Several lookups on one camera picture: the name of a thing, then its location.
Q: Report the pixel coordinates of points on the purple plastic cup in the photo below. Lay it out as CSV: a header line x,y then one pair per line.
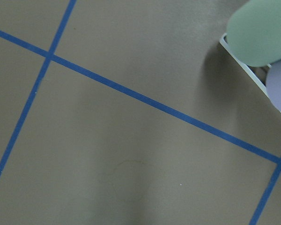
x,y
273,84

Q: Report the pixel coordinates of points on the green plastic cup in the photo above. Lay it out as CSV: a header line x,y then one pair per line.
x,y
254,32

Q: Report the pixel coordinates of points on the white wire cup rack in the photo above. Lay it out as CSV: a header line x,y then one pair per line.
x,y
257,74

